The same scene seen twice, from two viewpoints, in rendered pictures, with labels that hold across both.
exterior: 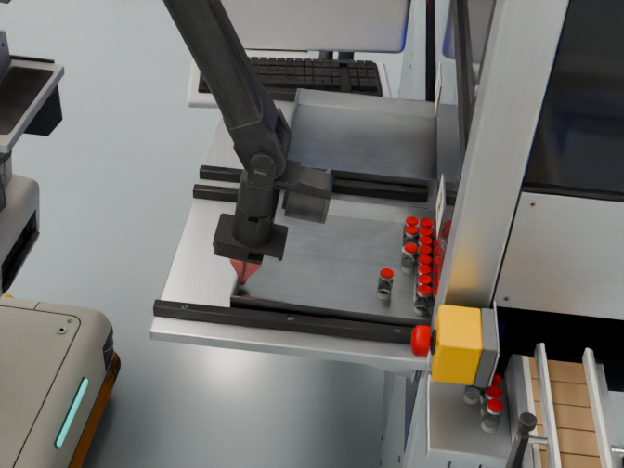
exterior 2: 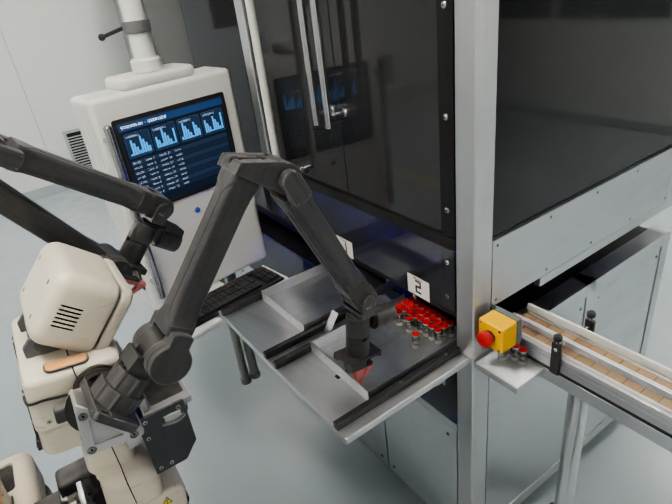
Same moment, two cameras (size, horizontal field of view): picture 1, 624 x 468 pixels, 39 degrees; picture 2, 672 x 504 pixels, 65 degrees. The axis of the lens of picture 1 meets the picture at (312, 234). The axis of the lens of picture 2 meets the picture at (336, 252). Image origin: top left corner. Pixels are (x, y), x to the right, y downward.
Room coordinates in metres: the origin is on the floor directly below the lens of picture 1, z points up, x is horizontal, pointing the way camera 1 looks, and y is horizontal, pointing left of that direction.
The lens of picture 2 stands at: (0.16, 0.68, 1.81)
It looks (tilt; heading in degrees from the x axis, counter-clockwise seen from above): 28 degrees down; 325
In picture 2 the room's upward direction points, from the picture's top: 7 degrees counter-clockwise
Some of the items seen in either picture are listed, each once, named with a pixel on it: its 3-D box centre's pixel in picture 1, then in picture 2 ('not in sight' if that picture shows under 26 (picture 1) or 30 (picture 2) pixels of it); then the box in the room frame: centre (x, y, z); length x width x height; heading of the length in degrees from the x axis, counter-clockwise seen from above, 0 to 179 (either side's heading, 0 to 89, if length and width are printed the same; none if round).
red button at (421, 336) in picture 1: (425, 341); (486, 338); (0.78, -0.15, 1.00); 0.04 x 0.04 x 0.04; 87
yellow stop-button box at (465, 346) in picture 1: (461, 344); (499, 330); (0.78, -0.20, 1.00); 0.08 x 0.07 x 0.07; 87
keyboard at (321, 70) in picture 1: (290, 74); (229, 294); (1.73, 0.07, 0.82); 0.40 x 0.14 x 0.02; 94
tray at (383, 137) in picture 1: (380, 140); (326, 290); (1.37, -0.11, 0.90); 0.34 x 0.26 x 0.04; 87
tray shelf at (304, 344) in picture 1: (333, 204); (340, 328); (1.21, -0.03, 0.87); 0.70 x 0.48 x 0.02; 177
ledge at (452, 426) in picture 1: (477, 420); (513, 365); (0.76, -0.24, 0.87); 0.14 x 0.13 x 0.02; 87
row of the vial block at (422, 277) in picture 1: (423, 265); (418, 322); (1.03, -0.18, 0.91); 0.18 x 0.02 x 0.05; 176
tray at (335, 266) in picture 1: (352, 260); (388, 341); (1.03, -0.07, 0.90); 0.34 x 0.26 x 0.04; 86
